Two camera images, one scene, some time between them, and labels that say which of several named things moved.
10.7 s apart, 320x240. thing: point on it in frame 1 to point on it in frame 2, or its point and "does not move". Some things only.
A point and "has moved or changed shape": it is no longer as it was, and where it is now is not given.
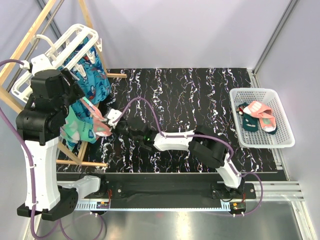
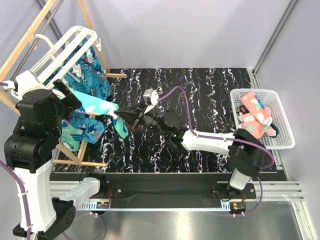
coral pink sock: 259,110 has moved or changed shape
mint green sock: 76,129 to 99,107
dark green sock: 250,123 to 273,126
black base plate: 166,188 does not move
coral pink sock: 100,127 to 250,124
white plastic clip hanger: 73,52 does not move
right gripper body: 123,128 to 149,119
